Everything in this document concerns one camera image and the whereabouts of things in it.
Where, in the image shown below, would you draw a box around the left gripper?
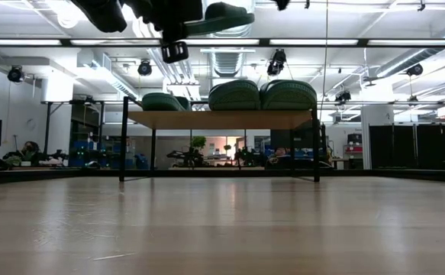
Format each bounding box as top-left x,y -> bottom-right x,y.
122,0 -> 205,44

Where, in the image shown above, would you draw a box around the teal rubber slide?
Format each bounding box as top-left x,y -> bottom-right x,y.
259,79 -> 318,112
140,92 -> 192,112
208,79 -> 262,112
185,2 -> 256,37

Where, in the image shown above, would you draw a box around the wooden shelf black metal legs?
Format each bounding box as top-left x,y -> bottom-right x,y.
118,95 -> 321,183

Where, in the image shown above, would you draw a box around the black ceiling spotlight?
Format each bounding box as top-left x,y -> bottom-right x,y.
334,90 -> 353,103
266,48 -> 288,77
7,64 -> 26,84
137,60 -> 153,77
405,63 -> 424,78

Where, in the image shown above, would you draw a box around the small green indoor tree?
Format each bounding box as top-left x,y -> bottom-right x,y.
190,135 -> 208,154

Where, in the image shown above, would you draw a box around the black partition panels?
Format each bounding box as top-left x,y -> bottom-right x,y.
368,118 -> 445,170

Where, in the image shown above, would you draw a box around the person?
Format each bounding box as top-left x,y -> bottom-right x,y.
18,140 -> 42,163

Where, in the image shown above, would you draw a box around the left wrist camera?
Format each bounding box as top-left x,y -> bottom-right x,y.
160,40 -> 190,64

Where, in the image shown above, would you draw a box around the thin hanging cable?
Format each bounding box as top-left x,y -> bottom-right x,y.
320,0 -> 329,124

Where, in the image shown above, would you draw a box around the silver ventilation duct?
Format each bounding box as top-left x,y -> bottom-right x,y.
201,47 -> 256,79

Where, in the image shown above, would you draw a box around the black aluminium table frame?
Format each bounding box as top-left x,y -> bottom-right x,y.
0,37 -> 445,185

